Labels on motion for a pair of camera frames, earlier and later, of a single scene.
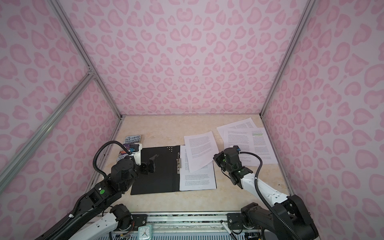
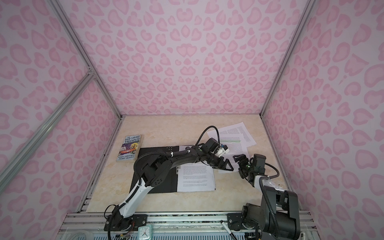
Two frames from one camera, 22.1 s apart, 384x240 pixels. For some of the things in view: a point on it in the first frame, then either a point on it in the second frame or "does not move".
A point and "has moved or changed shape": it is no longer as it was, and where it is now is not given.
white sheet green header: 254,140 has moved or changed shape
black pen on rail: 223,223 does not move
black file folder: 214,175 to 169,185
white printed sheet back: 201,148 to 234,129
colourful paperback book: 124,150 does not move
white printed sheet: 245,123 to 195,177
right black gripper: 218,156 to 242,157
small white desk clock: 145,232 does not move
